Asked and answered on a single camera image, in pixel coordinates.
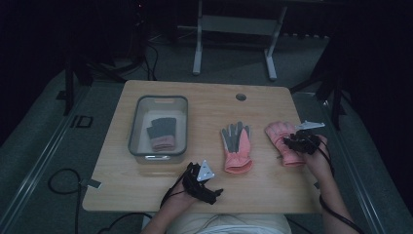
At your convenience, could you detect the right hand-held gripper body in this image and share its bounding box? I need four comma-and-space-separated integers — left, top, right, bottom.
288, 120, 326, 156

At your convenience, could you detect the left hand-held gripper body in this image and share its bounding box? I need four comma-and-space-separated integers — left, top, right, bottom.
181, 159, 219, 206

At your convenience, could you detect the pink ski glove printed back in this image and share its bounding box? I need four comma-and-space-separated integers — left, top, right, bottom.
264, 121, 308, 168

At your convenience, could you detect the pink ski glove grey palm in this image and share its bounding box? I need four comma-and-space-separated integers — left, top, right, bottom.
220, 121, 254, 175

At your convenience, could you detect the clear plastic bin grey rim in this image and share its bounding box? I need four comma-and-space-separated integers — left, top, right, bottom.
128, 95, 189, 165

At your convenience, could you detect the person's right hand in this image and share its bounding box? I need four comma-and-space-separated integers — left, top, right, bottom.
303, 135, 335, 183

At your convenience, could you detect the person's left hand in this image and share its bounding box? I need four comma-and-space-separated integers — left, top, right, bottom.
161, 189, 200, 215

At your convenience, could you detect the person's beige clothing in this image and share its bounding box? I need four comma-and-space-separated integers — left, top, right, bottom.
166, 213, 294, 234

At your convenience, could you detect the black metal stand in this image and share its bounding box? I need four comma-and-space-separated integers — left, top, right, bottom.
62, 0, 148, 117
289, 38, 351, 132

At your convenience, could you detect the small grey tag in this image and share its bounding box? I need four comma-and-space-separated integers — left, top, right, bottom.
79, 178, 103, 190

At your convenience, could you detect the left hand-held gripper cable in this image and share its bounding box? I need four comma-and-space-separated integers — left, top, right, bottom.
160, 169, 193, 209

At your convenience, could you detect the hand-held gripper cable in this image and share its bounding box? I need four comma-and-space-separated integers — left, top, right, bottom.
318, 142, 366, 234
160, 169, 193, 209

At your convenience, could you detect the right hand-held gripper cable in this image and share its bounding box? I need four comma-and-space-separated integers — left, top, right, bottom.
318, 142, 366, 234

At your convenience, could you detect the metal floor rail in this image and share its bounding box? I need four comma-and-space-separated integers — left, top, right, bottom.
310, 92, 389, 234
0, 85, 92, 228

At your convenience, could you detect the thin black background cable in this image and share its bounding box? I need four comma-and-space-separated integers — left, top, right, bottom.
144, 41, 160, 82

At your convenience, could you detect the white metal desk frame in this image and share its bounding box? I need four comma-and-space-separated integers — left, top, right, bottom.
192, 0, 288, 82

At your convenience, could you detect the black floor cable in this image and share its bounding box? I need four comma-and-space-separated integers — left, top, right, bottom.
48, 168, 83, 234

